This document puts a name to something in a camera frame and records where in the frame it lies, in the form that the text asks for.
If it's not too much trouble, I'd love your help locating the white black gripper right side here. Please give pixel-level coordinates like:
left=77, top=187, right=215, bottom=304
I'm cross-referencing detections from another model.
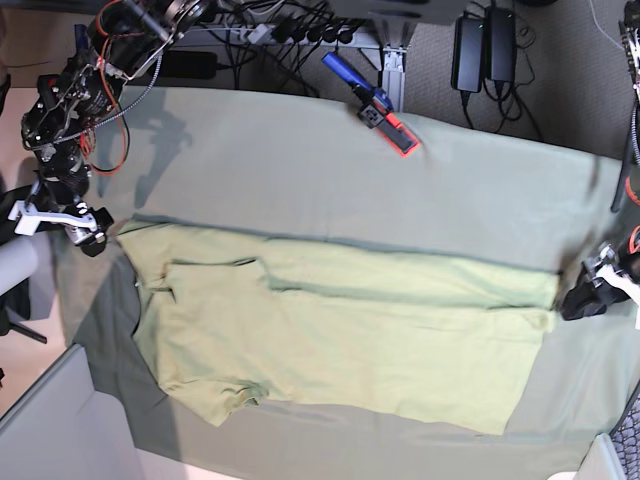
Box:
left=30, top=202, right=114, bottom=256

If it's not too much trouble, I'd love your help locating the white black gripper left side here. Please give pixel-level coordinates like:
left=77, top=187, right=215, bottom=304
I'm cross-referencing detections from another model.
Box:
left=560, top=242, right=639, bottom=321

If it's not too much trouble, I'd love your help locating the light green T-shirt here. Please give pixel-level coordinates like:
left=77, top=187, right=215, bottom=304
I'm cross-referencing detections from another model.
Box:
left=118, top=222, right=559, bottom=435

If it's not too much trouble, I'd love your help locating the black robot arm right side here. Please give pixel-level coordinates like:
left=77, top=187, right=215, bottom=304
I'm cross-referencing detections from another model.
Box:
left=9, top=1, right=209, bottom=257

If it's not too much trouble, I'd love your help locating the grey patterned bin right bottom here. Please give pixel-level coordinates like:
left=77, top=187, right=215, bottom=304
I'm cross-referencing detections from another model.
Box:
left=575, top=386, right=639, bottom=480

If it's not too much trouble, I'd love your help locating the black power brick under table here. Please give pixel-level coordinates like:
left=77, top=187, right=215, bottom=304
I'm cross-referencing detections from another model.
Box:
left=158, top=51, right=218, bottom=80

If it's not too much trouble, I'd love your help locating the grey bin left bottom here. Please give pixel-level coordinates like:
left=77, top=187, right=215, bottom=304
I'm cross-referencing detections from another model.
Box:
left=1, top=346, right=145, bottom=479

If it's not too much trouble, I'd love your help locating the black power adapter left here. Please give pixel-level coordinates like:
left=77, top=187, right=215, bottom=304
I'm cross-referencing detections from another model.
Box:
left=451, top=16, right=484, bottom=93

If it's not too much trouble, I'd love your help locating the black power adapter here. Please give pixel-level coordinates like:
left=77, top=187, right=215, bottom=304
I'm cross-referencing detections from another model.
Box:
left=451, top=16, right=484, bottom=93
left=485, top=6, right=517, bottom=83

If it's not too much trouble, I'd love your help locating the grey power strip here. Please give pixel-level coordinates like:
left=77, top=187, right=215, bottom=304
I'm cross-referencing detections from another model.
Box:
left=215, top=24, right=378, bottom=48

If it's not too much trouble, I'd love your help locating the blue orange clamp centre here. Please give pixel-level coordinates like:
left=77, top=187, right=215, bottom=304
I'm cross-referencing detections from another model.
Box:
left=322, top=52, right=420, bottom=157

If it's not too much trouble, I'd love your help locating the black power adapter right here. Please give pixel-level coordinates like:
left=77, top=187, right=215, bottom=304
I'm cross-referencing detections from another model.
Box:
left=485, top=6, right=517, bottom=83

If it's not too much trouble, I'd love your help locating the aluminium table leg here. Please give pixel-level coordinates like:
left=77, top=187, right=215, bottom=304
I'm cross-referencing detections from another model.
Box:
left=373, top=19, right=416, bottom=112

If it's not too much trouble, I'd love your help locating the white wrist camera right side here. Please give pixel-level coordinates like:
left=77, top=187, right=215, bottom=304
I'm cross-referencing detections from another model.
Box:
left=8, top=200, right=44, bottom=236

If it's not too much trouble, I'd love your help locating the white cylindrical post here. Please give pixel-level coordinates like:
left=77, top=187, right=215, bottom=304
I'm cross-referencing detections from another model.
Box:
left=0, top=236, right=40, bottom=295

